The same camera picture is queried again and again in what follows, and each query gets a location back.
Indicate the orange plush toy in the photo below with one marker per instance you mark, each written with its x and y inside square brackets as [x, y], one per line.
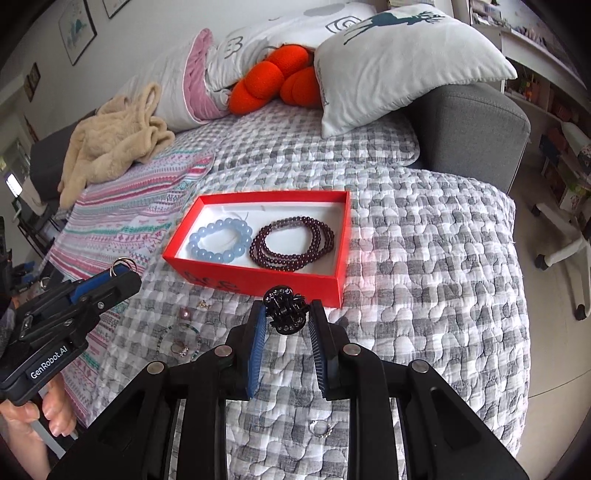
[258, 83]

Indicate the pink pearl bead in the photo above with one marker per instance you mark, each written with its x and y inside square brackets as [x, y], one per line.
[185, 314]

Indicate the beige fluffy garment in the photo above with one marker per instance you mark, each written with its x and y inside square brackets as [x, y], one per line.
[111, 147]

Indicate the black metal stand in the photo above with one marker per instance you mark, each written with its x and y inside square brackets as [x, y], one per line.
[27, 221]

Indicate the grey checkered quilt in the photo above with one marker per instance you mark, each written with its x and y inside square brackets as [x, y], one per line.
[415, 277]

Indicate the black hair claw clip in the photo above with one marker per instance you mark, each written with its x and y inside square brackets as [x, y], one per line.
[282, 314]

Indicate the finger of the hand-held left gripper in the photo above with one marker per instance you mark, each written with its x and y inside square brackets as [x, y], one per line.
[117, 290]
[92, 284]

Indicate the small dark framed picture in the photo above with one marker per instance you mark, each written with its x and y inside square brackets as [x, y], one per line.
[32, 81]

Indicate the red cardboard box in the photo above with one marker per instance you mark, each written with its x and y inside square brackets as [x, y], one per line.
[231, 277]

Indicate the large framed picture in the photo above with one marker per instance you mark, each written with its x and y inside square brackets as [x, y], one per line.
[76, 27]

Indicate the person's left hand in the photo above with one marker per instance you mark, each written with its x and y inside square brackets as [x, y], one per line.
[57, 410]

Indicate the white deer print pillow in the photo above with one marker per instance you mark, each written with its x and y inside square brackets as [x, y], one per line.
[392, 74]

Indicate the white bookshelf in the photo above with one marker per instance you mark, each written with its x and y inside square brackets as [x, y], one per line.
[545, 60]

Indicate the white office chair base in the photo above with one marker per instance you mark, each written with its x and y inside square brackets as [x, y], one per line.
[568, 249]

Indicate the striped patterned blanket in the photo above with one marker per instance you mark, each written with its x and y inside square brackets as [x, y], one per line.
[129, 207]

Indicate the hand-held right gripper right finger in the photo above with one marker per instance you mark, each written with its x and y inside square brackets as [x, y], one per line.
[318, 355]

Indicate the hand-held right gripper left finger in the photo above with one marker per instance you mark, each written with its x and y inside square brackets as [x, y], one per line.
[256, 355]

